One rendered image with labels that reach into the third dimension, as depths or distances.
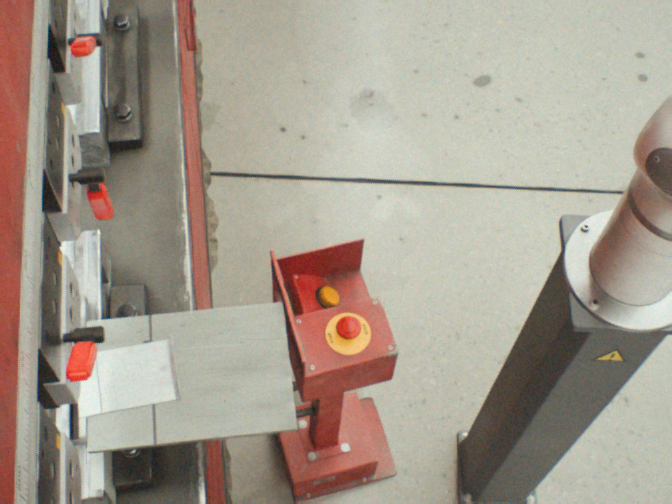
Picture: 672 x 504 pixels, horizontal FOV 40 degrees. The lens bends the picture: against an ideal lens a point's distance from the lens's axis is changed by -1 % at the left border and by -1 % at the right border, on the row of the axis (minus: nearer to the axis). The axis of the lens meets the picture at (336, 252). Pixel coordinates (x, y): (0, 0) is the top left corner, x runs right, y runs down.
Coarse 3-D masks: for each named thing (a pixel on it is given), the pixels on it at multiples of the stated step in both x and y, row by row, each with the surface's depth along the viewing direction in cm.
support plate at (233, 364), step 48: (144, 336) 122; (192, 336) 122; (240, 336) 122; (192, 384) 119; (240, 384) 119; (288, 384) 119; (96, 432) 115; (144, 432) 115; (192, 432) 115; (240, 432) 116
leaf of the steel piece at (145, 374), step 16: (112, 352) 120; (128, 352) 120; (144, 352) 120; (160, 352) 120; (112, 368) 119; (128, 368) 119; (144, 368) 119; (160, 368) 119; (176, 368) 118; (112, 384) 118; (128, 384) 118; (144, 384) 118; (160, 384) 118; (176, 384) 118; (112, 400) 117; (128, 400) 117; (144, 400) 117; (160, 400) 117
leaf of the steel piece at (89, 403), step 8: (96, 368) 119; (96, 376) 118; (88, 384) 118; (96, 384) 118; (88, 392) 117; (96, 392) 117; (80, 400) 117; (88, 400) 117; (96, 400) 117; (80, 408) 116; (88, 408) 116; (96, 408) 116; (80, 416) 116
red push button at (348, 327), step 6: (342, 318) 145; (348, 318) 145; (354, 318) 145; (342, 324) 144; (348, 324) 144; (354, 324) 144; (360, 324) 145; (336, 330) 145; (342, 330) 144; (348, 330) 144; (354, 330) 144; (360, 330) 144; (342, 336) 144; (348, 336) 144; (354, 336) 144
